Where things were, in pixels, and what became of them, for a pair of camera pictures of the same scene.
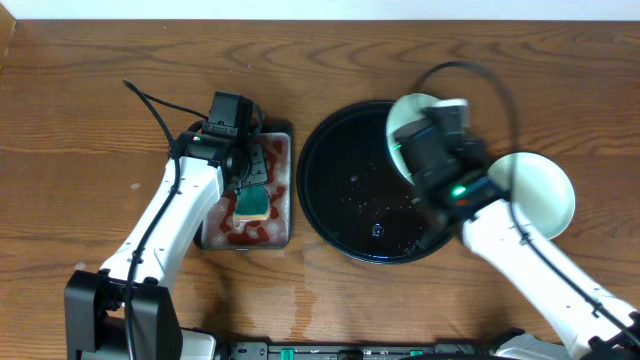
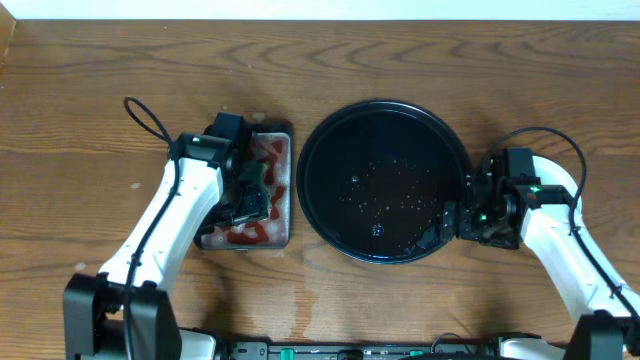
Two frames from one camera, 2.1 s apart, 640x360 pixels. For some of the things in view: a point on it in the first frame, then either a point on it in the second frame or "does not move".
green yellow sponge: [252, 203] does not move
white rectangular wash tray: [260, 216] does not move
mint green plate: [404, 110] → [554, 215]
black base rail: [361, 351] does not move
